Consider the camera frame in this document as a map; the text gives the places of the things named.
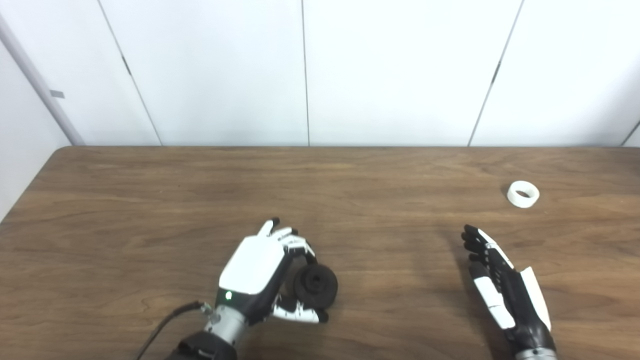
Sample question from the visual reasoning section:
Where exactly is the round black part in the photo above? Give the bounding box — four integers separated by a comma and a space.
292, 263, 339, 309

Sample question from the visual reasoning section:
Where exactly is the white ring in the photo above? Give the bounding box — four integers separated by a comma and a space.
507, 180, 541, 209

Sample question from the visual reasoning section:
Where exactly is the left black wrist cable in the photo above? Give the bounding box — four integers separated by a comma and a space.
135, 301, 213, 360

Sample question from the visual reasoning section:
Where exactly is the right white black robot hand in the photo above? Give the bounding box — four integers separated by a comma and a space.
461, 224, 557, 353

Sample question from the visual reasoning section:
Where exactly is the grey wall corner post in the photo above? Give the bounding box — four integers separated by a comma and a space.
0, 15, 85, 147

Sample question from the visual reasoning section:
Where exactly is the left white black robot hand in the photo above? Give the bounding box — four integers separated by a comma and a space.
216, 218, 331, 326

